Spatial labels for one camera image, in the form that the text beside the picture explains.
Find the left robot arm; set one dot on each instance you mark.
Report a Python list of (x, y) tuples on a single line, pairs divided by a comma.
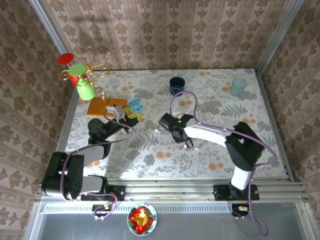
[(72, 180)]

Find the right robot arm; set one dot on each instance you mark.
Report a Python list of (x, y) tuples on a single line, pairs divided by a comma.
[(245, 147)]

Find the dark blue cup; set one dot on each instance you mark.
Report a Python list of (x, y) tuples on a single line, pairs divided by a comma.
[(177, 85)]

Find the green plastic cup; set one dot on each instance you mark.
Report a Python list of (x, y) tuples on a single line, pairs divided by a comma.
[(86, 91)]

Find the translucent teal cup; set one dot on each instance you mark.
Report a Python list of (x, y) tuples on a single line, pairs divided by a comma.
[(237, 87)]

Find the red plastic cup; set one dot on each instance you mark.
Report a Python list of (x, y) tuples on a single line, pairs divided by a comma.
[(65, 59)]

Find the red foil candy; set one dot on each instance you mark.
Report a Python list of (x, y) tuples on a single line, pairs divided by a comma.
[(140, 211)]

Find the white candy bowl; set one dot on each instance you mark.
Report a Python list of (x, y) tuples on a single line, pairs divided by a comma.
[(155, 218)]

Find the gold foil candy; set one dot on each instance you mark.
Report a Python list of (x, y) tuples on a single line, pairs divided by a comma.
[(141, 221)]

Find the grey metal shelf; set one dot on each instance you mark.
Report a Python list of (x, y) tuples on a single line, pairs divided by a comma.
[(200, 227)]

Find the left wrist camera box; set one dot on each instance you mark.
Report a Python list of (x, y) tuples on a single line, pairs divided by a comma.
[(117, 112)]

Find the aluminium table side rail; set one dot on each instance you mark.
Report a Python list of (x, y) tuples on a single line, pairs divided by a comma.
[(275, 125), (63, 127)]

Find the aluminium front rail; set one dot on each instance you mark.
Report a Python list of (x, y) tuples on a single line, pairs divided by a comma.
[(170, 190)]

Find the aluminium frame post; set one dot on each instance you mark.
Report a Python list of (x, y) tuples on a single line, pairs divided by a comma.
[(277, 37), (53, 37)]

